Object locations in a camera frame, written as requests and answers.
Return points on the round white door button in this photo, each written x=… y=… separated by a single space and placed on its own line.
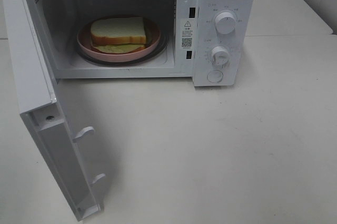
x=215 y=76

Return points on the pink plate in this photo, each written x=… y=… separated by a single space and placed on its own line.
x=148 y=24

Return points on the toy sandwich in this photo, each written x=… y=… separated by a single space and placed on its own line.
x=118 y=35

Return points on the white microwave door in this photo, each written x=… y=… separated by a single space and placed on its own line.
x=41 y=106

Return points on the glass microwave turntable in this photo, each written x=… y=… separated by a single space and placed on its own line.
x=160 y=47

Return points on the white lower timer knob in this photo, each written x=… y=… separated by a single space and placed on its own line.
x=220 y=55

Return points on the white warning label sticker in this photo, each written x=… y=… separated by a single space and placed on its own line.
x=187 y=31

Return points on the white microwave oven body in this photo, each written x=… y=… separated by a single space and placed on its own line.
x=65 y=18

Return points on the white upper power knob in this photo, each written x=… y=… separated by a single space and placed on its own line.
x=225 y=22

